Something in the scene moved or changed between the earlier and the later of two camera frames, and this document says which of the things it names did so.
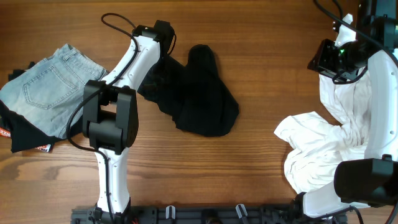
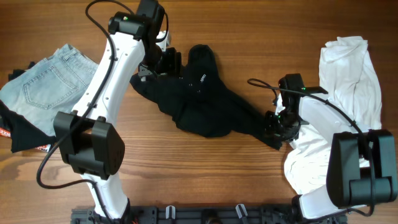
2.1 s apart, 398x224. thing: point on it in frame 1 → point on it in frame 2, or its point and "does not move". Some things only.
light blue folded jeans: [48, 91] does not move
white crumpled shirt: [318, 146] does not move
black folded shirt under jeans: [25, 133] does not move
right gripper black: [319, 63] → [270, 130]
